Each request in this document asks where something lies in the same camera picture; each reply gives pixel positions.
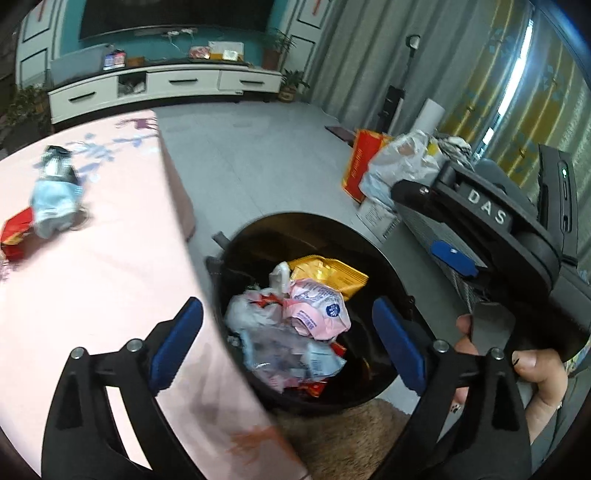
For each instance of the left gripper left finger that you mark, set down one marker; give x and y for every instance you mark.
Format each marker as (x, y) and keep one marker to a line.
(143, 368)

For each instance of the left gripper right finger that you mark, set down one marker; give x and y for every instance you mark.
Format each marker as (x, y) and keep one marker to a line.
(434, 370)

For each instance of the white plastic bag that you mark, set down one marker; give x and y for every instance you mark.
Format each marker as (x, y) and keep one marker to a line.
(414, 156)
(258, 308)

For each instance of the clear plastic wrapper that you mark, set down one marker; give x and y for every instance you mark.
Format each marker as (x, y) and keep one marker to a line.
(283, 359)

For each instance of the pink tissue packet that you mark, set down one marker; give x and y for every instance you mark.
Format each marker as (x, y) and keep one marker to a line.
(316, 310)

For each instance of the yellow snack bag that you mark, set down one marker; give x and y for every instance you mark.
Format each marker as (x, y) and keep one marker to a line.
(330, 272)

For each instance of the black trash bin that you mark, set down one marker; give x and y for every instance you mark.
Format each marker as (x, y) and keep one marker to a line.
(246, 261)

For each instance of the person's right hand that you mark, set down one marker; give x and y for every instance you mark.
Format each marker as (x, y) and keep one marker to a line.
(543, 368)

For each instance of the white plastic bag on floor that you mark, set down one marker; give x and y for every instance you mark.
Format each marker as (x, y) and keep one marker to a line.
(414, 156)

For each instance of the blue face mask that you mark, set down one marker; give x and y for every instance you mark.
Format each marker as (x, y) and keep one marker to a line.
(55, 205)

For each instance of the red snack wrapper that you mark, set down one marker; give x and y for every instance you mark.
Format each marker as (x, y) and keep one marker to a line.
(14, 233)

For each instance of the red paper shopping bag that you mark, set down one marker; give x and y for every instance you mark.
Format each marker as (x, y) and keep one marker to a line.
(367, 143)

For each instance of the upright vacuum cleaner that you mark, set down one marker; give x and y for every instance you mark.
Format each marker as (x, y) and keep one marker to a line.
(396, 94)

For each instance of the dark crumpled foil wrapper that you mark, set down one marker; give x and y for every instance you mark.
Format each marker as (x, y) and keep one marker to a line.
(56, 165)

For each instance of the white TV cabinet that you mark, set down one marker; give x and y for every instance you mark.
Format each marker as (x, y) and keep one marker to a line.
(160, 82)

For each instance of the large floor plant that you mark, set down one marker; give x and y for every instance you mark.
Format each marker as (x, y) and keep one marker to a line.
(28, 118)

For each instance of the potted plant on floor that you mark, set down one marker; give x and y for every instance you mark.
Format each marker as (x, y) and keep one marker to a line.
(292, 81)

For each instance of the potted plant on cabinet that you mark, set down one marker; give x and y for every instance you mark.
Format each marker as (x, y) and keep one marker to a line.
(276, 44)

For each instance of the large black television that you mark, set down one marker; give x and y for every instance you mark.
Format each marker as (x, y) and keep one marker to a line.
(103, 17)

